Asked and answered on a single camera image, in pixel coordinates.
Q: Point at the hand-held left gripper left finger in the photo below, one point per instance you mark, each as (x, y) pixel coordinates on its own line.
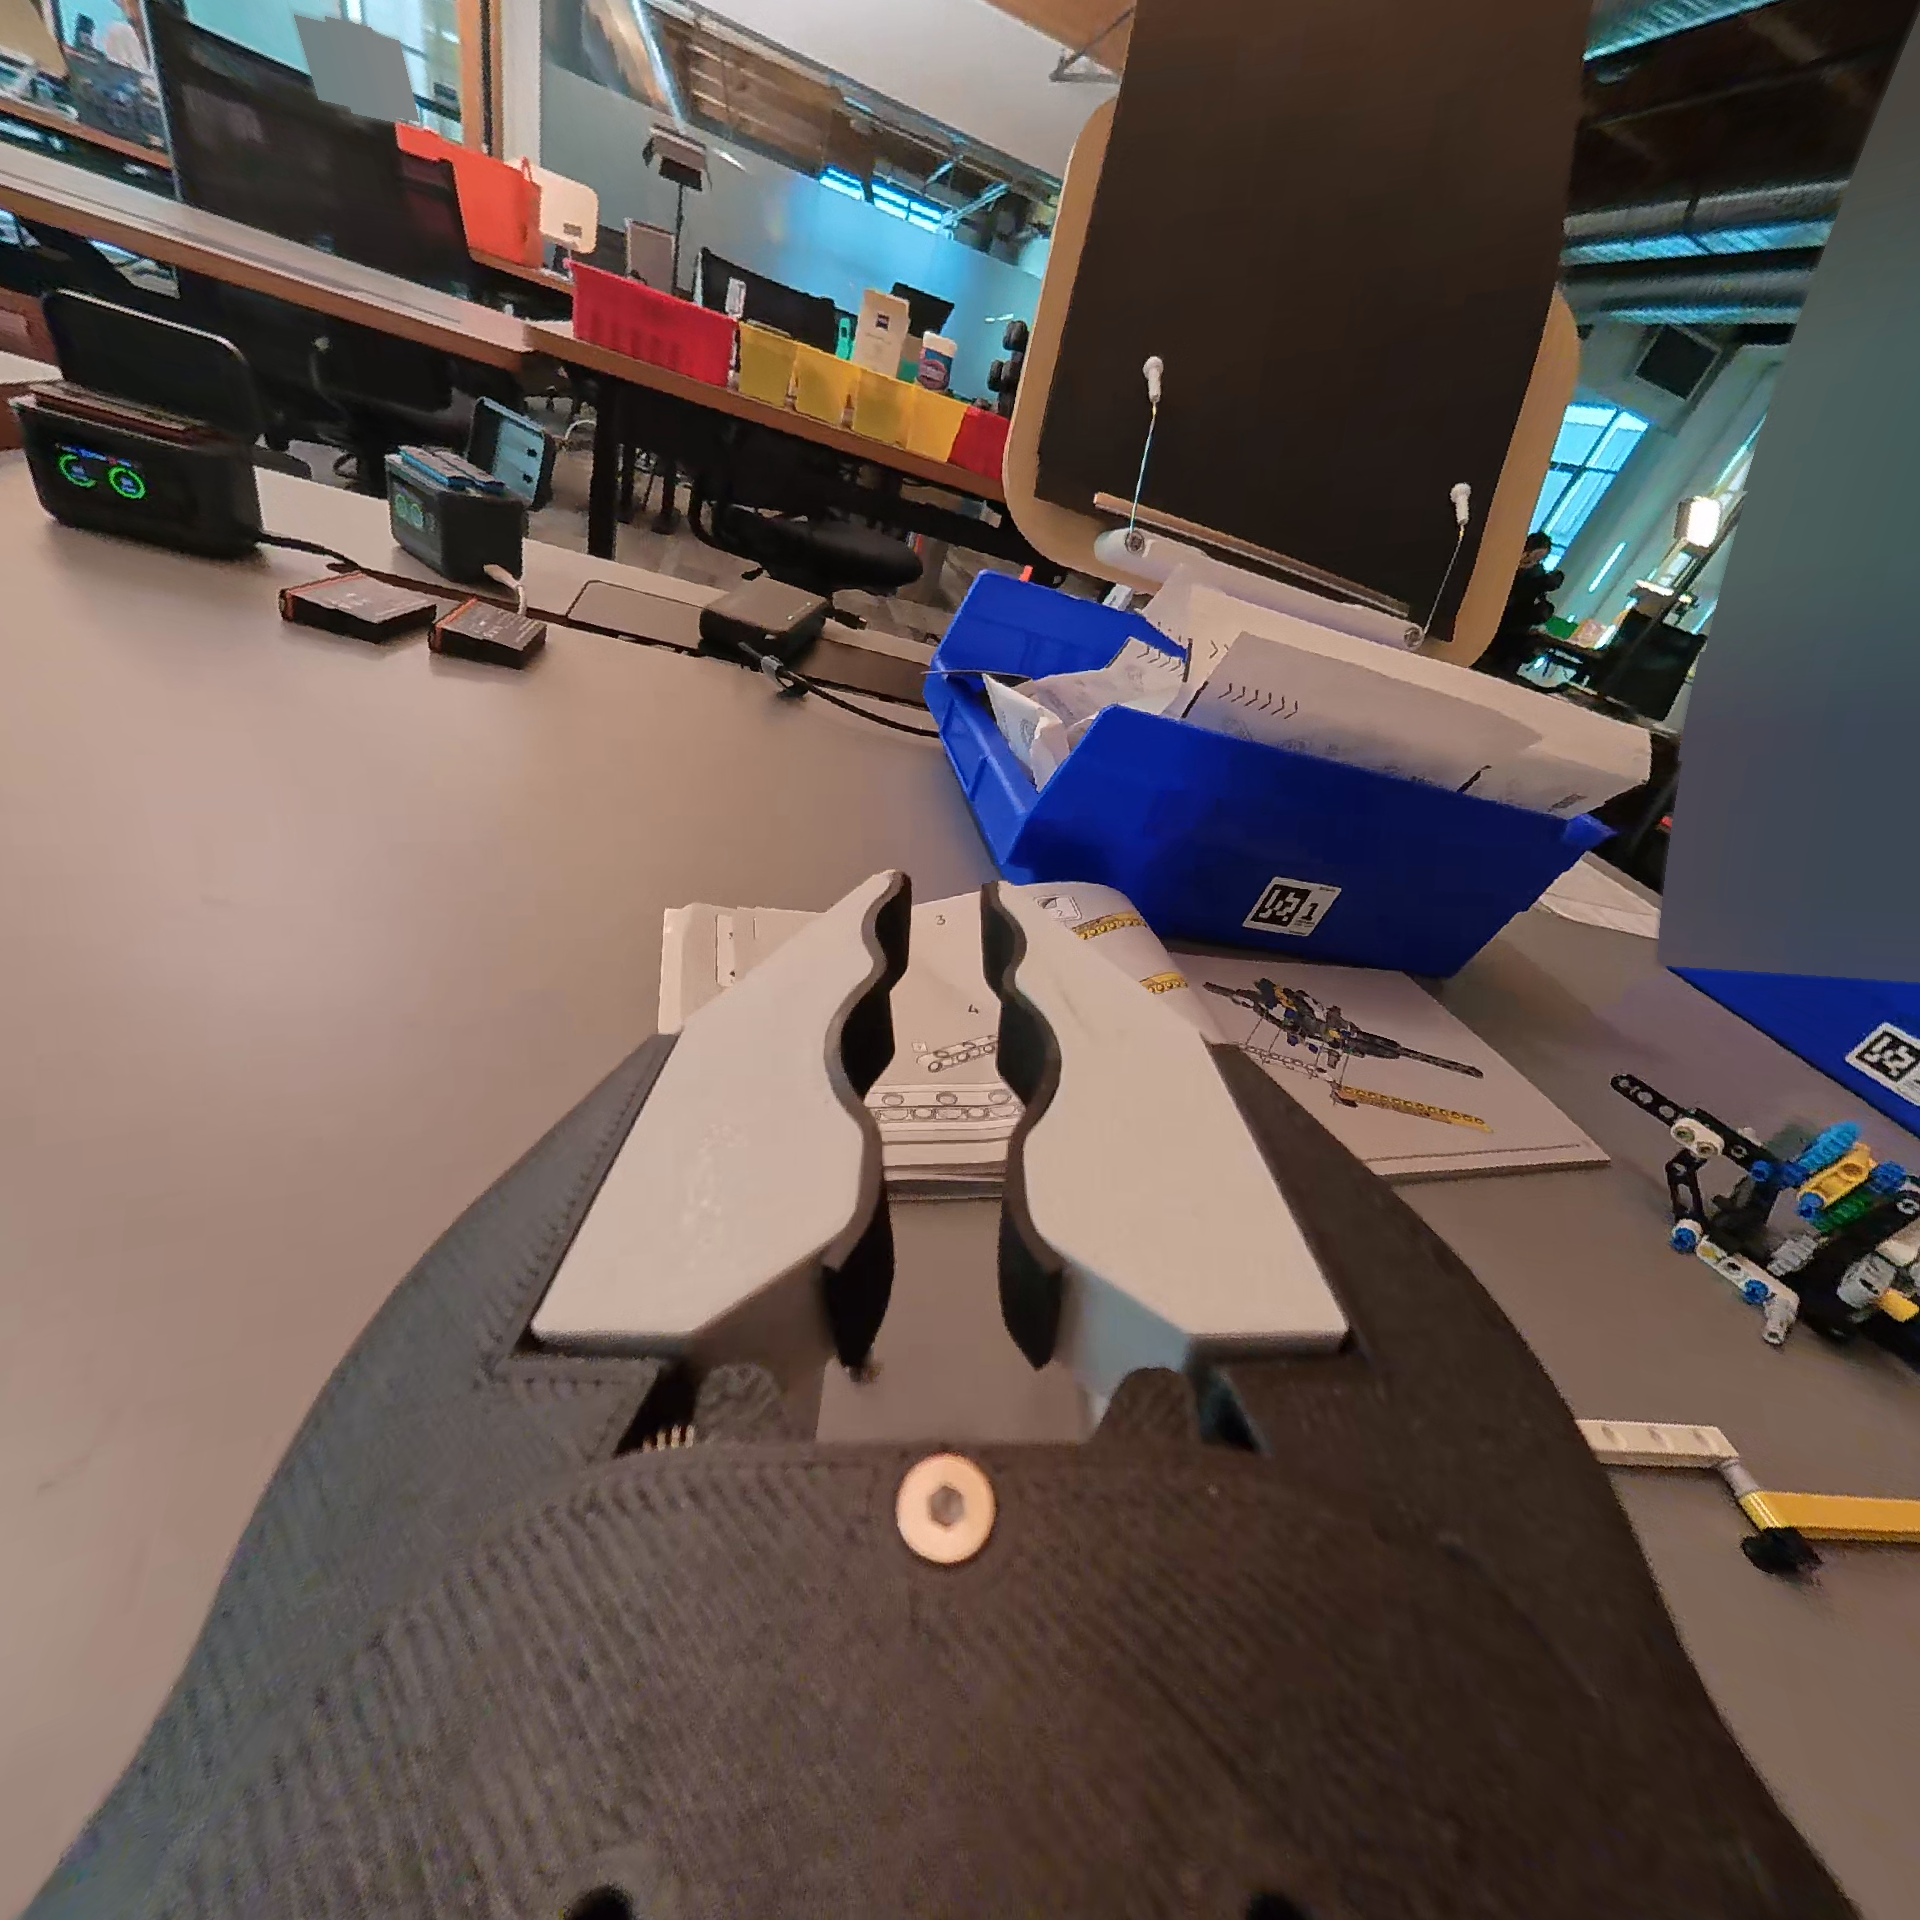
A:
(721, 1154)

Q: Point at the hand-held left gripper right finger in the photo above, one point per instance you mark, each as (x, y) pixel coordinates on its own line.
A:
(1170, 1184)

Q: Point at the yellow lego beam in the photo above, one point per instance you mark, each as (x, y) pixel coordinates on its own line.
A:
(1838, 1515)

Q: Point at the lego instruction booklet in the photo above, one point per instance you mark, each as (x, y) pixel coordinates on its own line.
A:
(1395, 1094)

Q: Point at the white lego beam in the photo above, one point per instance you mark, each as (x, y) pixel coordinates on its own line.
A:
(1650, 1443)

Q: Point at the partly built lego model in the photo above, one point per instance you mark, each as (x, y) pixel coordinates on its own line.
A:
(1845, 1253)

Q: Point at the dark grey lego connector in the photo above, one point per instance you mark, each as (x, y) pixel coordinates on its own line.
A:
(1780, 1553)

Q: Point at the blue plastic bin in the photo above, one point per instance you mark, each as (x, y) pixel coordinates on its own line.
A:
(1170, 824)
(1785, 1021)

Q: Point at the clear plastic bag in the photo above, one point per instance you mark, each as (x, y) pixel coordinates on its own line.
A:
(1058, 713)

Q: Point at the white paper sheets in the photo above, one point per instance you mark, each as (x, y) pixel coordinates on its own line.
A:
(1351, 704)

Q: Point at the black power adapter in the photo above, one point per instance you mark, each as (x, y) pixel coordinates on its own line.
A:
(765, 621)

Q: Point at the black office chair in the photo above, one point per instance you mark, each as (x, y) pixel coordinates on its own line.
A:
(819, 549)

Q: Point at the small black battery charger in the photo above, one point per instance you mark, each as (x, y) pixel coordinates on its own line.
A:
(442, 518)

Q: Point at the small red bin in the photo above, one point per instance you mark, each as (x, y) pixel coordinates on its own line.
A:
(983, 442)

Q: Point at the yellow bin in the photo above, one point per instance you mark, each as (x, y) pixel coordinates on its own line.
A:
(938, 425)
(766, 363)
(825, 386)
(884, 408)

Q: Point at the wipes canister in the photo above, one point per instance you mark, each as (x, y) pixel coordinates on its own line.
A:
(938, 363)

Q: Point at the large red bin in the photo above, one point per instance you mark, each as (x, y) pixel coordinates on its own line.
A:
(653, 323)

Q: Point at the white carton box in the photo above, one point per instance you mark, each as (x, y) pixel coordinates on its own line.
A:
(881, 330)

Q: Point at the grey board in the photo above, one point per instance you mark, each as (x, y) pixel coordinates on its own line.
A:
(1800, 601)

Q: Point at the large black battery charger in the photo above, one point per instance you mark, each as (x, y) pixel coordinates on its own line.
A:
(142, 481)

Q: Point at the black panel with wooden rim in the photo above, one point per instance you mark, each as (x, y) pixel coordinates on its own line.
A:
(1291, 300)

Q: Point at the long wooden desk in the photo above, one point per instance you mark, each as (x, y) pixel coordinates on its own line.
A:
(300, 279)

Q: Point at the orange crate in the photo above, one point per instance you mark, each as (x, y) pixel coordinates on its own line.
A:
(480, 195)

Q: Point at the dark monitor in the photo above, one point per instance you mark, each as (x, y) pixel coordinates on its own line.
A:
(285, 150)

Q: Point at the black camera battery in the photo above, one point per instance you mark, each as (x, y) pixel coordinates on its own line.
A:
(488, 632)
(357, 607)

